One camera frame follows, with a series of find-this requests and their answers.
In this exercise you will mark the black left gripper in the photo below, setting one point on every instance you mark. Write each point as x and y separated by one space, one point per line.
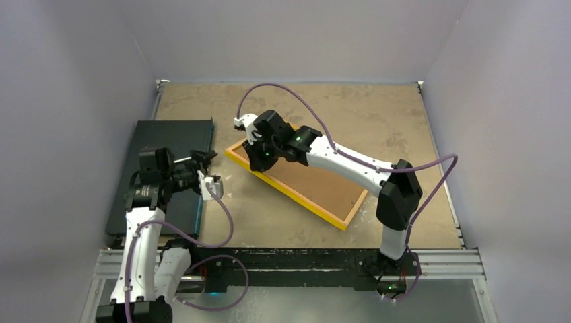
204 158

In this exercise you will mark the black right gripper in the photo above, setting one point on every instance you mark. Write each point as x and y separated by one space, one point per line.
256 163

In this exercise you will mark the brown frame backing board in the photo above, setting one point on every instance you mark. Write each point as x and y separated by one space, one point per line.
321 183

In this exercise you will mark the wooden picture frame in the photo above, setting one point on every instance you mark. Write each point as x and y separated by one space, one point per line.
303 200

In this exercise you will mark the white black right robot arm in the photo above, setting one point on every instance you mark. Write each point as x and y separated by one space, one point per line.
395 185

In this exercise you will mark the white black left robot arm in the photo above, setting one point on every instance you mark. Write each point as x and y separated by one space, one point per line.
156 254

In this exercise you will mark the small black hammer tool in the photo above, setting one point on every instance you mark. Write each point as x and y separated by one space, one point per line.
185 159

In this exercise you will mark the dark blue flat box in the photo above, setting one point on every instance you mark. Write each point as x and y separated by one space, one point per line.
181 136

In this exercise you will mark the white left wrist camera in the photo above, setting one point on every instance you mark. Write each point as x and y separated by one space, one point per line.
211 186

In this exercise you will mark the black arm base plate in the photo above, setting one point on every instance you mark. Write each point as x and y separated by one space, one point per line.
362 269

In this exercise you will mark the aluminium profile rail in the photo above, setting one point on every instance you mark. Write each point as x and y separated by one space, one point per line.
435 264

